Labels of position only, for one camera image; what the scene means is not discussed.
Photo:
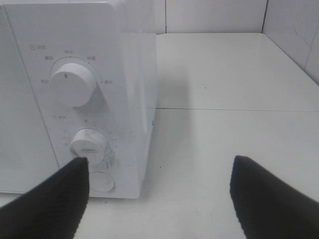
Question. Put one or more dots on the white timer knob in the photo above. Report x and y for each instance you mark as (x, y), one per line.
(89, 143)

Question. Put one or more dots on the white upper power knob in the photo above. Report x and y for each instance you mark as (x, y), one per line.
(73, 84)

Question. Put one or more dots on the white microwave oven body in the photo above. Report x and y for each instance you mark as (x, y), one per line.
(116, 40)

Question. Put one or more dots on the white round door button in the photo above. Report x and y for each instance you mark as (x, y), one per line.
(101, 182)

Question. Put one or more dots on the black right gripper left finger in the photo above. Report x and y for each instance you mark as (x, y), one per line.
(51, 210)

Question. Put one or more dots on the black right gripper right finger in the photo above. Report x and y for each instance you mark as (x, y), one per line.
(267, 207)

